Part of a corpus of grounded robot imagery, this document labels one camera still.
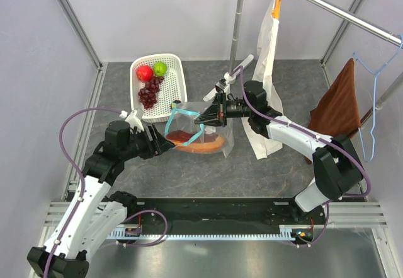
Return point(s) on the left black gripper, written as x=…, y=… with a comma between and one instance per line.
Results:
x=162, y=144

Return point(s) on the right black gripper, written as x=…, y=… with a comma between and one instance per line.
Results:
x=215, y=114

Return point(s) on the orange papaya slice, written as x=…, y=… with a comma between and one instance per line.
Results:
x=209, y=143

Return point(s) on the clear zip top bag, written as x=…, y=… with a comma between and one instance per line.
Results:
x=182, y=118

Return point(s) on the red grape bunch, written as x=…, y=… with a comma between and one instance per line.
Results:
x=148, y=94

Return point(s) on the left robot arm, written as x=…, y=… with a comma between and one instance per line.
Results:
x=69, y=250

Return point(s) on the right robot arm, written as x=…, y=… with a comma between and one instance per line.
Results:
x=337, y=168

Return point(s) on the white cloth bag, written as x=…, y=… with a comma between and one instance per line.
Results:
x=266, y=49

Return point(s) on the white perforated plastic basket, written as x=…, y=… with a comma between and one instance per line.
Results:
x=173, y=88

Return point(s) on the red apple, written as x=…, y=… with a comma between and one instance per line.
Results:
x=144, y=73

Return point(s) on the brown towel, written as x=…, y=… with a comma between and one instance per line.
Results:
x=337, y=112

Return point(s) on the orange clothes hanger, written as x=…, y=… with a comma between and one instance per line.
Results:
x=276, y=10

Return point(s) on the silver garment rack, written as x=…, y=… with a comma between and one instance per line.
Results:
x=348, y=19

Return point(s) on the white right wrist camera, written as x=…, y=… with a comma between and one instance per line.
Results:
x=222, y=86

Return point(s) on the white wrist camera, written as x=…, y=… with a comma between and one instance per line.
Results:
x=134, y=118
x=222, y=86

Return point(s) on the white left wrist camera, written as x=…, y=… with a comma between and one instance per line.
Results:
x=134, y=118

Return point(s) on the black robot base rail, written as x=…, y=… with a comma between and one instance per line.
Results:
x=226, y=216

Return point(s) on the slotted cable duct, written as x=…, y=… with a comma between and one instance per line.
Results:
x=285, y=234

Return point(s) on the light blue wire hanger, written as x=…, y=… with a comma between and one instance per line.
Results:
x=376, y=74

